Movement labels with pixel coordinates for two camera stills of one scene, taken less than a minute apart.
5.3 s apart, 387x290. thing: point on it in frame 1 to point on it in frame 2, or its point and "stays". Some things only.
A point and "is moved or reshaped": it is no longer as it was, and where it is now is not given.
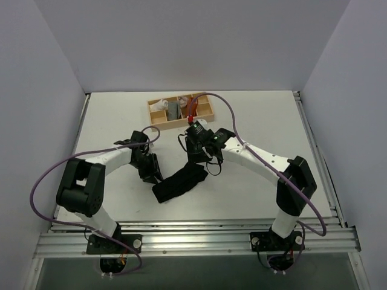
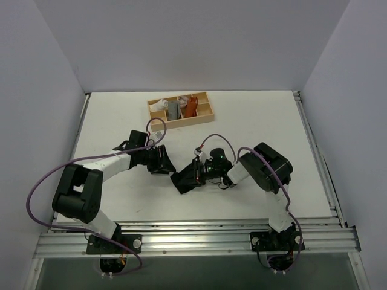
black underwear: (188, 177) is moved or reshaped
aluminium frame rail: (321, 234) stays
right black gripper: (195, 153) to (196, 172)
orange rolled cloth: (195, 106) stays
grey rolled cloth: (173, 110) stays
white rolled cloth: (160, 105) stays
